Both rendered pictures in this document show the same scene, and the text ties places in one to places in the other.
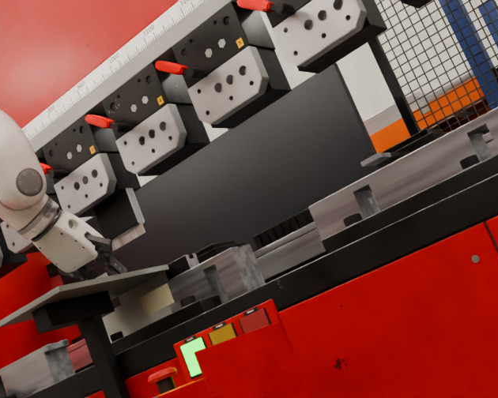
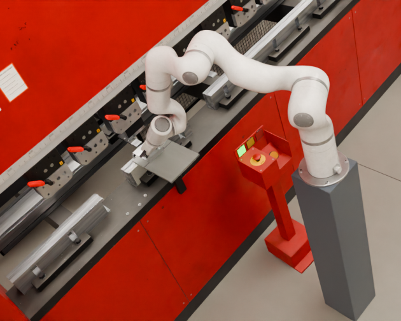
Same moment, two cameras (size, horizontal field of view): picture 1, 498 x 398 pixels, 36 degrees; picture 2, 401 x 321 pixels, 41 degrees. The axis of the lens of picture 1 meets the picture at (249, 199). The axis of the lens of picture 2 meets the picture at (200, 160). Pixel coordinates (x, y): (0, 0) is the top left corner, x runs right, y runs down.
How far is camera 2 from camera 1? 2.63 m
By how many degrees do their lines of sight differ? 80
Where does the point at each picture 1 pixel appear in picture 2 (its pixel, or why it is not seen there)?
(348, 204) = (221, 92)
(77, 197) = (125, 123)
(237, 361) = (281, 141)
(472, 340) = (268, 116)
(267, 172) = not seen: hidden behind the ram
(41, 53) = (101, 60)
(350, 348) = (246, 131)
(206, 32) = (184, 42)
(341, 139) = not seen: hidden behind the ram
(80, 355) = (37, 211)
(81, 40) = (126, 51)
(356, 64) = not seen: outside the picture
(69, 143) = (119, 100)
